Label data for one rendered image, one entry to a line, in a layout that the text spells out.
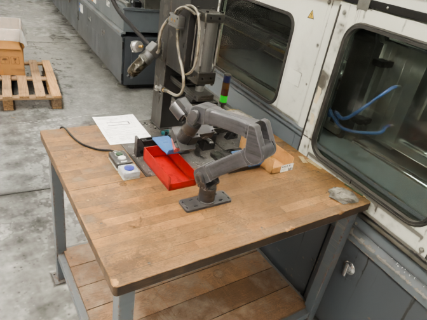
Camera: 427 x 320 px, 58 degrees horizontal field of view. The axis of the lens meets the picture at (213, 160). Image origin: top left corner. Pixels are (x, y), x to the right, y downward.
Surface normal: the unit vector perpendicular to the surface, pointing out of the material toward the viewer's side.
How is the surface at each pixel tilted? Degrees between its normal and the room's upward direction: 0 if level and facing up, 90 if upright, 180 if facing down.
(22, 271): 0
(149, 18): 90
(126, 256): 0
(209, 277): 0
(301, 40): 90
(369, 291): 90
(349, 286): 90
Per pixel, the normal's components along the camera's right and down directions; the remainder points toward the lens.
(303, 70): -0.87, 0.12
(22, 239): 0.15, -0.86
